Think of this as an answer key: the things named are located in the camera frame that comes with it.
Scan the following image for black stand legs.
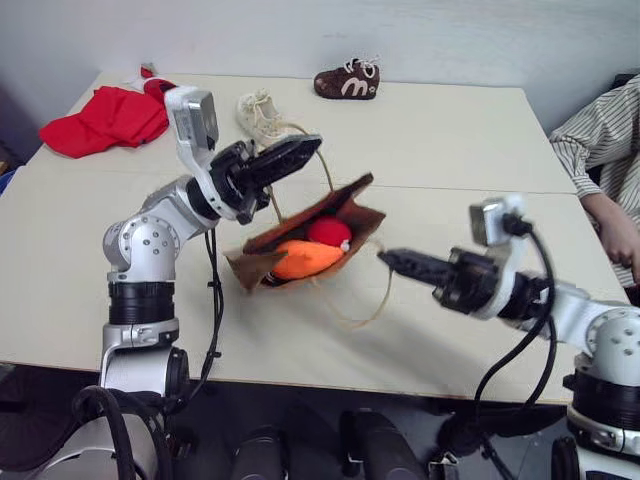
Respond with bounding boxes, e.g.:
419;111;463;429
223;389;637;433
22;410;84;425
428;412;519;480

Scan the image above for red round plush toy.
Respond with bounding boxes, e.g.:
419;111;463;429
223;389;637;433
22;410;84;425
306;215;353;250

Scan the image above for brown paper bag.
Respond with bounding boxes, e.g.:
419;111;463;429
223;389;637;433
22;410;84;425
222;123;395;330

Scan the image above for red cloth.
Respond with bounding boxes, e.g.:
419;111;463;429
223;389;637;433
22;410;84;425
38;85;171;160

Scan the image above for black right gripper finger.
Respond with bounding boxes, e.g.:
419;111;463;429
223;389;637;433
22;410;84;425
387;246;455;275
376;251;451;290

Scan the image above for cream baby shoe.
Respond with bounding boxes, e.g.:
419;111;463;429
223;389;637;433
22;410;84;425
235;88;302;149

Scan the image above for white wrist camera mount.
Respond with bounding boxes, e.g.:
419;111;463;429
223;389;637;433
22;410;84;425
163;85;237;222
468;193;532;321

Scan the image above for brown suede baby shoe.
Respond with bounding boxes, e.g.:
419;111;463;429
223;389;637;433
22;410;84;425
313;54;384;102

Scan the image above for person's hand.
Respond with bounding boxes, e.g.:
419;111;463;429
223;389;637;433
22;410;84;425
603;233;640;270

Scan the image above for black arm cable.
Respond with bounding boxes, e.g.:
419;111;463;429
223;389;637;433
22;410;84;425
182;224;225;406
473;213;560;419

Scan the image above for red white plush hat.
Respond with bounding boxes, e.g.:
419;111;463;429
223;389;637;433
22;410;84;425
121;62;190;109

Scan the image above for person in striped shirt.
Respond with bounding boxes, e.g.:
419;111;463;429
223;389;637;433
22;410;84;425
549;73;640;289

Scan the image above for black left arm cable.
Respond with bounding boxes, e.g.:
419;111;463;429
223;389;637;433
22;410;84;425
182;224;225;406

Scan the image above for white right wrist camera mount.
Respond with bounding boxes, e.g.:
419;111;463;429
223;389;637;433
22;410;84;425
468;193;532;321

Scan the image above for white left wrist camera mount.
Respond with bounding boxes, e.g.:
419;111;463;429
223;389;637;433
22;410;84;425
163;85;237;222

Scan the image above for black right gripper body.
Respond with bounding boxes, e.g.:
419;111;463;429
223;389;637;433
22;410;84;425
432;246;503;316

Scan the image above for orange plush toy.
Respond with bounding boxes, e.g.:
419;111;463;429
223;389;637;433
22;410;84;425
270;239;346;281

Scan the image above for dark rounded shape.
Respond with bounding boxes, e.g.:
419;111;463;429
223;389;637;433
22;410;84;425
338;407;429;480
231;423;290;480

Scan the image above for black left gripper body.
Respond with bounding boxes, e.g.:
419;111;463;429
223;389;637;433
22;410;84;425
207;140;274;226

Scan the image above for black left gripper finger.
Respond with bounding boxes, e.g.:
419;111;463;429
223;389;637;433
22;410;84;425
252;133;324;169
242;152;314;192

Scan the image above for thick black hose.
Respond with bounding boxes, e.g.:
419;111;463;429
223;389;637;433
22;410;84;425
71;383;175;480

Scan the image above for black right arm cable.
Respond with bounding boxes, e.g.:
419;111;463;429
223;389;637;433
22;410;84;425
473;213;560;419

